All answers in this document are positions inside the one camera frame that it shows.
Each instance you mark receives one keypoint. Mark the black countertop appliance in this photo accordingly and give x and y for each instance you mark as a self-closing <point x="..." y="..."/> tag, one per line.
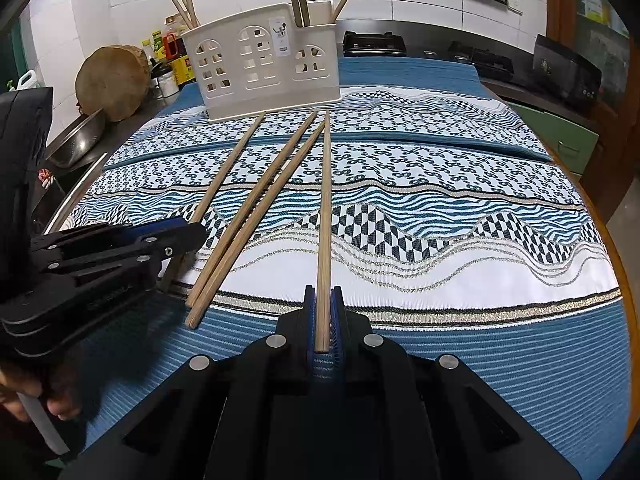
<point x="565" y="72"/>

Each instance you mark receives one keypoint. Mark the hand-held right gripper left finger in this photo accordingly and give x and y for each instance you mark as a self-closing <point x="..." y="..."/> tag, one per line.
<point x="310" y="320"/>

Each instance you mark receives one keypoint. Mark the green cabinet drawer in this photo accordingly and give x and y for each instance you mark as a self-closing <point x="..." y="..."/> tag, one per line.
<point x="555" y="135"/>

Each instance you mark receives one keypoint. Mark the white detergent jug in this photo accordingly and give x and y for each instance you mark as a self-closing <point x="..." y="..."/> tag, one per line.
<point x="27" y="80"/>

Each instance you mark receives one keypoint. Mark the cluster of condiment bottles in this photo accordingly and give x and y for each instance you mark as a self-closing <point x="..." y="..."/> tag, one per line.
<point x="172" y="55"/>

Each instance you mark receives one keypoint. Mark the round wooden cutting board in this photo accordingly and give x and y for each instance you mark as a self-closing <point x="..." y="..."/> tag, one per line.
<point x="112" y="82"/>

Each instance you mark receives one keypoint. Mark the wooden glass-door cabinet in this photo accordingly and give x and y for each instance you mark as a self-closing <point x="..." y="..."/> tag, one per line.
<point x="565" y="0"/>

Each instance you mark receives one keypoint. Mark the black gas stove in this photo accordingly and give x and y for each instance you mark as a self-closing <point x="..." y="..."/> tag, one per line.
<point x="375" y="42"/>

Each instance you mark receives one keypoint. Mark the steel colander bowl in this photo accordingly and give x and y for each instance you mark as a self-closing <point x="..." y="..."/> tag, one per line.
<point x="80" y="140"/>

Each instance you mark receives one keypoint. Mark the person's left hand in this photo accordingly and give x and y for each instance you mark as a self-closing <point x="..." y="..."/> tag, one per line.
<point x="55" y="400"/>

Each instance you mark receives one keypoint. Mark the white plastic utensil holder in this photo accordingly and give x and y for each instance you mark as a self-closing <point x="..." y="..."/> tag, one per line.
<point x="235" y="95"/>

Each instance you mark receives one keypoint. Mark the white wall outlet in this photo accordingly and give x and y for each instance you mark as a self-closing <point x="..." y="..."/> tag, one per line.
<point x="516" y="2"/>

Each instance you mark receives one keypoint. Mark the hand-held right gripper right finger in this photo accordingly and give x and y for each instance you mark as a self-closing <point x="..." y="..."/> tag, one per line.
<point x="338" y="320"/>

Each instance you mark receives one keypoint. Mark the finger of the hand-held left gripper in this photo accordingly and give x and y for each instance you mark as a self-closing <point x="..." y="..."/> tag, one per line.
<point x="165" y="245"/>
<point x="100" y="237"/>

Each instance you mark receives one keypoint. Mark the blue patterned woven placemat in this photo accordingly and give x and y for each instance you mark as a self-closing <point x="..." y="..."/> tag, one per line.
<point x="450" y="210"/>
<point x="400" y="130"/>

